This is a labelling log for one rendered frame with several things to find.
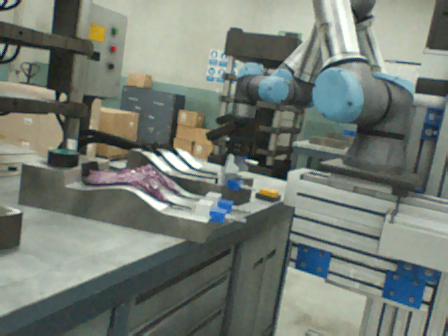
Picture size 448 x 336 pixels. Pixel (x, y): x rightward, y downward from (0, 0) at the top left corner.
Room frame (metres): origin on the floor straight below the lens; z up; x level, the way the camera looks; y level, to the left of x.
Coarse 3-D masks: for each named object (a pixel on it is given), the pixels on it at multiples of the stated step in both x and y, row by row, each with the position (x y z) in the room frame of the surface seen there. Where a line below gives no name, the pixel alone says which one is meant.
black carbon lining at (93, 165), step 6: (84, 162) 1.20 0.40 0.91; (90, 162) 1.23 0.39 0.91; (96, 162) 1.25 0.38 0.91; (84, 168) 1.21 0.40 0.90; (90, 168) 1.23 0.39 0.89; (96, 168) 1.25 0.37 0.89; (84, 174) 1.21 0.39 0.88; (84, 180) 1.19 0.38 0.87; (186, 198) 1.23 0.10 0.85; (192, 198) 1.23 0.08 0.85; (168, 204) 1.11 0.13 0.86; (174, 204) 1.13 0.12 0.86; (186, 210) 1.09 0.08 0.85
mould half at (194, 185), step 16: (128, 160) 1.47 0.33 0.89; (144, 160) 1.44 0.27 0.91; (160, 160) 1.46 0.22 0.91; (176, 160) 1.55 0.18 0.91; (192, 160) 1.63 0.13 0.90; (176, 176) 1.38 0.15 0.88; (192, 176) 1.40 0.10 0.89; (208, 176) 1.45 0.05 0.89; (240, 176) 1.54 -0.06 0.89; (192, 192) 1.35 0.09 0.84; (208, 192) 1.33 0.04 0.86; (224, 192) 1.34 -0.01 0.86; (240, 192) 1.45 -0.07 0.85
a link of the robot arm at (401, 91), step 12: (384, 84) 1.03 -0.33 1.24; (396, 84) 1.05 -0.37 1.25; (408, 84) 1.05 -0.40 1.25; (396, 96) 1.04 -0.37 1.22; (408, 96) 1.05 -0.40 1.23; (396, 108) 1.04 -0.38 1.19; (408, 108) 1.06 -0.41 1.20; (384, 120) 1.04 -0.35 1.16; (396, 120) 1.05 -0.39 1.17; (396, 132) 1.05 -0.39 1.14
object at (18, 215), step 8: (0, 208) 0.82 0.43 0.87; (8, 208) 0.83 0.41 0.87; (0, 216) 0.78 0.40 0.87; (8, 216) 0.80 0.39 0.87; (16, 216) 0.81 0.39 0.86; (0, 224) 0.78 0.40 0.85; (8, 224) 0.80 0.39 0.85; (16, 224) 0.81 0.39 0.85; (0, 232) 0.78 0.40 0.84; (8, 232) 0.80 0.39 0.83; (16, 232) 0.82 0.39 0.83; (0, 240) 0.79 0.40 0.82; (8, 240) 0.80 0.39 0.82; (16, 240) 0.82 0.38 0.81; (0, 248) 0.79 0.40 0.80
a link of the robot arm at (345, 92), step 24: (312, 0) 1.13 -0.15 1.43; (336, 0) 1.08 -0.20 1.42; (336, 24) 1.05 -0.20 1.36; (336, 48) 1.03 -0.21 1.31; (336, 72) 0.98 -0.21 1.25; (360, 72) 0.99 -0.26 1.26; (312, 96) 1.03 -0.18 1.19; (336, 96) 0.97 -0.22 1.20; (360, 96) 0.96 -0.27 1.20; (384, 96) 1.01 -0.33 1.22; (336, 120) 0.99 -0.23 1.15; (360, 120) 1.01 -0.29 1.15
